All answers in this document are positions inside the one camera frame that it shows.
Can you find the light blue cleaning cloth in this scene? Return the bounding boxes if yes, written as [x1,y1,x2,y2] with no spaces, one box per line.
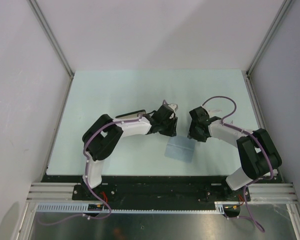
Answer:
[164,135,196,163]

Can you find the black glasses case beige lining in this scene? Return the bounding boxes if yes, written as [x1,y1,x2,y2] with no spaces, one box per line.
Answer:
[115,109,146,119]

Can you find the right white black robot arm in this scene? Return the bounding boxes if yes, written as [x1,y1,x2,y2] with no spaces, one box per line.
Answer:
[188,106,282,201]

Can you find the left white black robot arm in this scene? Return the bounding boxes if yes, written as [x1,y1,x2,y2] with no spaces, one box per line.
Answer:
[82,100,178,200]

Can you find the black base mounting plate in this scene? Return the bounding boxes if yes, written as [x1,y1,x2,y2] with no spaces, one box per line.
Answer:
[41,174,283,211]

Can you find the pink frame purple sunglasses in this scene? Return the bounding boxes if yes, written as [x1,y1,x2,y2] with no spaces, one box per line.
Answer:
[207,107,237,125]

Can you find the left aluminium frame post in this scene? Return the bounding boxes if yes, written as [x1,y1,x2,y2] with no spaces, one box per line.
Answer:
[27,0,75,80]

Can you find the aluminium frame post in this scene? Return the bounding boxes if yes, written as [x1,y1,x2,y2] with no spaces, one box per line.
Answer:
[247,0,295,77]
[27,0,75,80]

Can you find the aluminium extrusion rail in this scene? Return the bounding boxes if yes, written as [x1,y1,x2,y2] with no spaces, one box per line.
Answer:
[26,183,298,203]

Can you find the grey slotted cable duct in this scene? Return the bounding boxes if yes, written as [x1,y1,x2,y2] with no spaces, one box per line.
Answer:
[34,201,243,216]

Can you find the right aluminium frame post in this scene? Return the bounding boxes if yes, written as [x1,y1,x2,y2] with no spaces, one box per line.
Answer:
[247,0,295,77]

